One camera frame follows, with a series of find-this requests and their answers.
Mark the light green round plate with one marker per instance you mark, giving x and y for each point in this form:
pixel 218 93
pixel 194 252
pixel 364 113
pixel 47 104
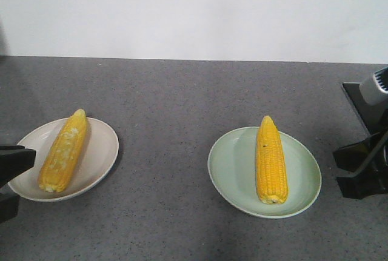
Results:
pixel 231 166

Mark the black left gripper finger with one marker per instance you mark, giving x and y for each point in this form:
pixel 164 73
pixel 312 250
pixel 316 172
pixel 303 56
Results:
pixel 363 185

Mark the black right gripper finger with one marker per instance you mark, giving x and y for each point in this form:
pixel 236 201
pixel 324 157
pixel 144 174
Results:
pixel 351 157

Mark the white round plate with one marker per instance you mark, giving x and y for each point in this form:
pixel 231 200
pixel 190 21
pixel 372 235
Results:
pixel 99 154

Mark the yellow corn cob black speck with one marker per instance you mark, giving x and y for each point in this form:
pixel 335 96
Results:
pixel 270 166

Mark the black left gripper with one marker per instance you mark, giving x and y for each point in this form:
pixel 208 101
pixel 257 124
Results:
pixel 15 160

